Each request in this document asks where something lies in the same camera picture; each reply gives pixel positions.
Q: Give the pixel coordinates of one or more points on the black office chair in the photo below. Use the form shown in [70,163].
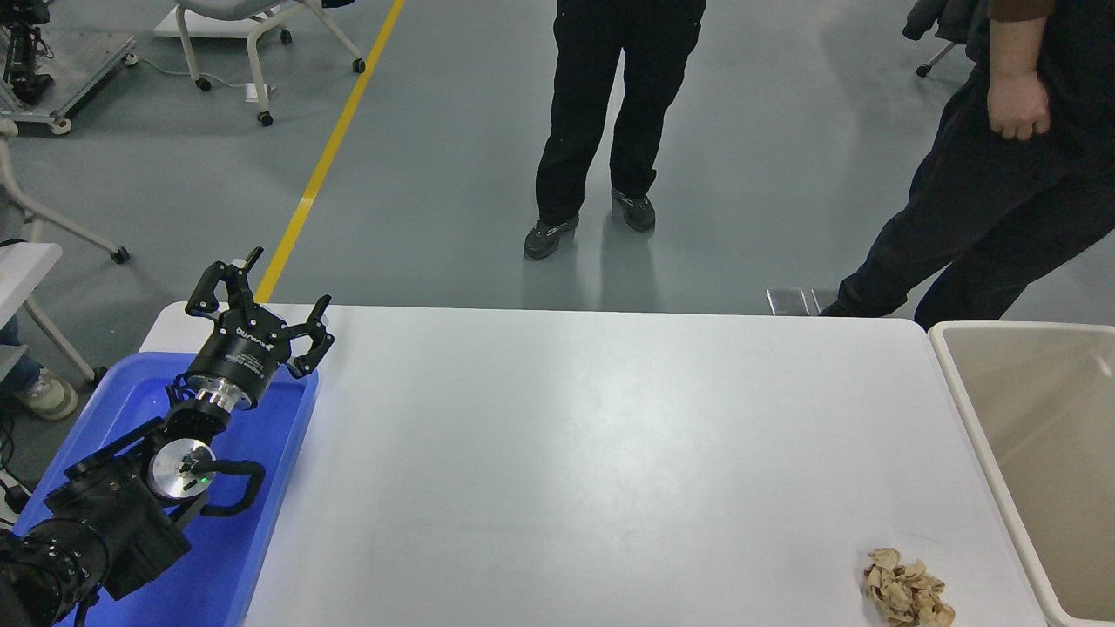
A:
[945,22]

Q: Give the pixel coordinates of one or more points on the white flat board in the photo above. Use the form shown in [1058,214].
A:
[218,24]

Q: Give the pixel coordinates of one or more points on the white chair base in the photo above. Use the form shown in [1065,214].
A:
[52,222]

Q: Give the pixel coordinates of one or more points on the person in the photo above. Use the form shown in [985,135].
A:
[601,87]
[43,394]
[993,209]

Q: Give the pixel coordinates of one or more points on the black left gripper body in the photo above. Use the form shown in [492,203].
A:
[244,348]

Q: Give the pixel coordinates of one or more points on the blue plastic tray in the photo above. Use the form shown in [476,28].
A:
[261,488]

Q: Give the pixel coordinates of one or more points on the white side table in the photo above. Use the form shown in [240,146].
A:
[22,279]

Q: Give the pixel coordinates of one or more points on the person's hand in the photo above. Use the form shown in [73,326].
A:
[1019,106]

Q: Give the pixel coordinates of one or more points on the person's forearm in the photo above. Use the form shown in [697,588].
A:
[1019,48]

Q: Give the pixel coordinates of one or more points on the metal floor plate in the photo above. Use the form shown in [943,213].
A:
[823,298]
[784,301]

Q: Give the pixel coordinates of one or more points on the grey metal wheeled platform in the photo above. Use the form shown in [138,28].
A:
[74,65]

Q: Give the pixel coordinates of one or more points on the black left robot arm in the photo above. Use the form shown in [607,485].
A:
[113,514]

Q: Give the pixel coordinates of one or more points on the crumpled tan paper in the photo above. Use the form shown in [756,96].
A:
[906,592]

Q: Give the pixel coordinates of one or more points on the white chair with casters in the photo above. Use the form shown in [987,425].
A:
[253,43]

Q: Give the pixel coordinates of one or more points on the large pale bin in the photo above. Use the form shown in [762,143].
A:
[1028,435]

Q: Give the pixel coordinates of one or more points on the black equipment stand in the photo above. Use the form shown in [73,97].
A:
[22,52]

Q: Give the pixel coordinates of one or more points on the white power strip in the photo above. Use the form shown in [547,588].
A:
[259,92]

